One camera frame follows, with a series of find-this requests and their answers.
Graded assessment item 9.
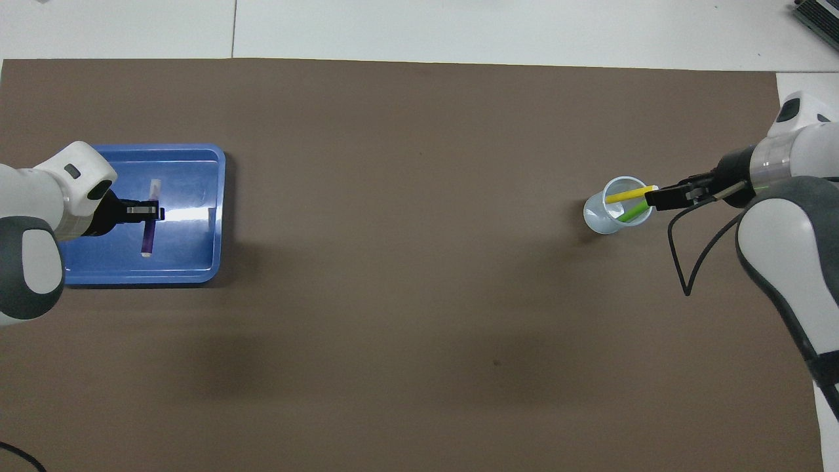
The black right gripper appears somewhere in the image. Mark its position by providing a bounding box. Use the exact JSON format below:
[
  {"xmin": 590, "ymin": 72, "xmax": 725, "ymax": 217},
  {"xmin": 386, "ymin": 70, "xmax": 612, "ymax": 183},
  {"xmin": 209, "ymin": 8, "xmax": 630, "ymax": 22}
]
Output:
[{"xmin": 645, "ymin": 145, "xmax": 759, "ymax": 212}]

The clear plastic cup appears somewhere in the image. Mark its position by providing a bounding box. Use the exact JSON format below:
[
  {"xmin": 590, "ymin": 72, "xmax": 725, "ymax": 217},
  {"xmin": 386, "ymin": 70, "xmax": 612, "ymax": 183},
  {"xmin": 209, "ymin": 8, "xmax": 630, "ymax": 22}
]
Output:
[{"xmin": 583, "ymin": 176, "xmax": 655, "ymax": 235}]

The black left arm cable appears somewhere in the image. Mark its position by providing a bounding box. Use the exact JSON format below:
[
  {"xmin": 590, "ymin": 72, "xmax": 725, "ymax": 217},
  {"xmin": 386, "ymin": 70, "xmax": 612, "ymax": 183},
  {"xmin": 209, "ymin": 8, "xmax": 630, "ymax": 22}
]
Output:
[{"xmin": 0, "ymin": 441, "xmax": 48, "ymax": 472}]

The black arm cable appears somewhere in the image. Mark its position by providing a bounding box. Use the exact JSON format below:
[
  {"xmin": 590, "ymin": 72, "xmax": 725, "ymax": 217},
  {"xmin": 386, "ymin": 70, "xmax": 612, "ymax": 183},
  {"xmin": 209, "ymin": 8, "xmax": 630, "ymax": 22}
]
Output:
[
  {"xmin": 667, "ymin": 180, "xmax": 839, "ymax": 297},
  {"xmin": 0, "ymin": 441, "xmax": 48, "ymax": 472}
]

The purple pen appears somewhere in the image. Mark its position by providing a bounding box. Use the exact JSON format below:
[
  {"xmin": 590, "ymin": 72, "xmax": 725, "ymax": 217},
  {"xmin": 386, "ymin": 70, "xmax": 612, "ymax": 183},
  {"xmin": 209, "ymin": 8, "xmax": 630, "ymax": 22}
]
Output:
[{"xmin": 141, "ymin": 178, "xmax": 162, "ymax": 258}]

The grey ribbed device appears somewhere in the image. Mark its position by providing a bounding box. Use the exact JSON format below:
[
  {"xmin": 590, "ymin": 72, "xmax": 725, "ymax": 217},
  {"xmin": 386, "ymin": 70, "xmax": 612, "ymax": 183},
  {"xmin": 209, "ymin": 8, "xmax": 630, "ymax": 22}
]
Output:
[{"xmin": 792, "ymin": 0, "xmax": 839, "ymax": 52}]

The yellow pen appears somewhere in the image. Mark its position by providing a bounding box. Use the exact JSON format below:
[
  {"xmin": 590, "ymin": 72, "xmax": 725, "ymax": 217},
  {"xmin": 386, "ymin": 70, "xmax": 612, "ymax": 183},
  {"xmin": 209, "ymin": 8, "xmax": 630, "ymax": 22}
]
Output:
[{"xmin": 604, "ymin": 186, "xmax": 658, "ymax": 205}]

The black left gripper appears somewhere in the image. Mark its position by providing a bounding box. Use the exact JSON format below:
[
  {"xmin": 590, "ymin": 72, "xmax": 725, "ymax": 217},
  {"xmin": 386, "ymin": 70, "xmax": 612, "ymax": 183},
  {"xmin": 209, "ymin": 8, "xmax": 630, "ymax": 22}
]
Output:
[{"xmin": 84, "ymin": 189, "xmax": 166, "ymax": 239}]

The brown table mat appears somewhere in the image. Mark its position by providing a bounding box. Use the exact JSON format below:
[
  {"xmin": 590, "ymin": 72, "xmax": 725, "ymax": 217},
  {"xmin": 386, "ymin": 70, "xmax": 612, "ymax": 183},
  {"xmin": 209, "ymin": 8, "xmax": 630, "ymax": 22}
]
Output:
[{"xmin": 0, "ymin": 58, "xmax": 820, "ymax": 472}]

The blue plastic tray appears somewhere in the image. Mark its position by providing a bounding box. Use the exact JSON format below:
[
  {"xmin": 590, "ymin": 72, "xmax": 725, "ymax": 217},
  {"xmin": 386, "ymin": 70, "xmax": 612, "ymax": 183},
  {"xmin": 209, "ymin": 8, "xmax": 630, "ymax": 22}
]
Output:
[{"xmin": 58, "ymin": 143, "xmax": 227, "ymax": 288}]

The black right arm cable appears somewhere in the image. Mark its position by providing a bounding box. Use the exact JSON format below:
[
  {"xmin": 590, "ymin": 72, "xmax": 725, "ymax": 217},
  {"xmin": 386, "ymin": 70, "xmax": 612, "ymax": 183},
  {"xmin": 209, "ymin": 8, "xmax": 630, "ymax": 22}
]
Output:
[{"xmin": 667, "ymin": 180, "xmax": 839, "ymax": 297}]

